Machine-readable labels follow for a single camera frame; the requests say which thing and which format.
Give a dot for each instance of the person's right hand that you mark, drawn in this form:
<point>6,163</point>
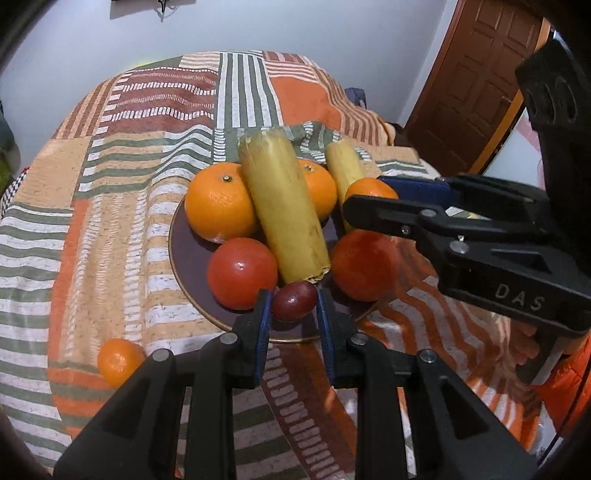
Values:
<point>521,344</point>

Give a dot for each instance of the small tangerine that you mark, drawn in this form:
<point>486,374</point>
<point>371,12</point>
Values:
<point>120,361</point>
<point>369,188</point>

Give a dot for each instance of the striped patchwork blanket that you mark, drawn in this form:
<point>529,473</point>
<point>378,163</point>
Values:
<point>115,240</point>

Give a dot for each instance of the yellow banana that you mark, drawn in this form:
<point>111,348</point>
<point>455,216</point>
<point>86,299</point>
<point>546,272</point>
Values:
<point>344,166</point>
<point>284,212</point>

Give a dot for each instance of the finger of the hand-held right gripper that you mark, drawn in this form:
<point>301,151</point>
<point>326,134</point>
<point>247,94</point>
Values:
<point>415,187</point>
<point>388,214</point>

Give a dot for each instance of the red tomato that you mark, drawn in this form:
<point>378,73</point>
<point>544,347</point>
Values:
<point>242,272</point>
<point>364,265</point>

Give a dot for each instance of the brown wooden door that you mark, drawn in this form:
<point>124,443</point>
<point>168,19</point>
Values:
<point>475,83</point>

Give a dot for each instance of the large orange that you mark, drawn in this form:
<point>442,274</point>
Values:
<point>221,207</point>
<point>322,189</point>

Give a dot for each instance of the checkered cloth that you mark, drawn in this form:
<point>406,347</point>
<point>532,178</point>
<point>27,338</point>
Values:
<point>14,187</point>

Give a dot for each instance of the dark red grape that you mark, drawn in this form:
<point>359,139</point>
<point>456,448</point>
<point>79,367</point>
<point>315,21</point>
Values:
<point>293,301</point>

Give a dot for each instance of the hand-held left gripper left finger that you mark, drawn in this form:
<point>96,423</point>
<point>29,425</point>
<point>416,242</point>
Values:
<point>264,332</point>

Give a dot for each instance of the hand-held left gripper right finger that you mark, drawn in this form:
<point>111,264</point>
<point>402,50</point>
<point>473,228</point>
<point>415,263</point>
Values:
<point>324,332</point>

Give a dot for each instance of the purple ceramic plate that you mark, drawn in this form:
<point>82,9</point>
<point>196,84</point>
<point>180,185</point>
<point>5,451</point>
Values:
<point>194,286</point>

